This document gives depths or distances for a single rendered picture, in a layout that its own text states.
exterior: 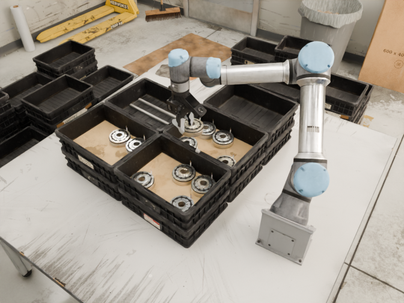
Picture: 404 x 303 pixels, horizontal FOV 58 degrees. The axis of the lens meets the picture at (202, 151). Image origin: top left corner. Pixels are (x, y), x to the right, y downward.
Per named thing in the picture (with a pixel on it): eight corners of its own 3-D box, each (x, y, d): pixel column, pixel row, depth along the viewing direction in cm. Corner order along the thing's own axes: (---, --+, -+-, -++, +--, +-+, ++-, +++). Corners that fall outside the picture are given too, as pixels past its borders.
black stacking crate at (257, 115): (295, 122, 194) (299, 104, 186) (266, 152, 176) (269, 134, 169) (233, 95, 211) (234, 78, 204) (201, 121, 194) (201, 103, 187)
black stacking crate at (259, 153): (266, 153, 176) (269, 134, 168) (231, 189, 159) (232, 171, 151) (201, 121, 194) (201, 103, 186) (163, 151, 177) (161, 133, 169)
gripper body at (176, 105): (180, 103, 157) (177, 79, 149) (195, 111, 153) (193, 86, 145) (167, 112, 153) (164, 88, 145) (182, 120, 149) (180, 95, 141)
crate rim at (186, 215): (232, 174, 152) (232, 170, 151) (186, 221, 135) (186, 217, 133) (161, 136, 170) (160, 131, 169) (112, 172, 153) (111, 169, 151)
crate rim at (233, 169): (269, 137, 170) (270, 133, 168) (232, 174, 152) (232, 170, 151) (201, 106, 188) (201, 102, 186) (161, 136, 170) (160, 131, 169)
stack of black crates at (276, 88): (304, 116, 307) (312, 80, 284) (289, 135, 289) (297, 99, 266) (261, 100, 324) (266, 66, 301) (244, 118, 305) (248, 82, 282)
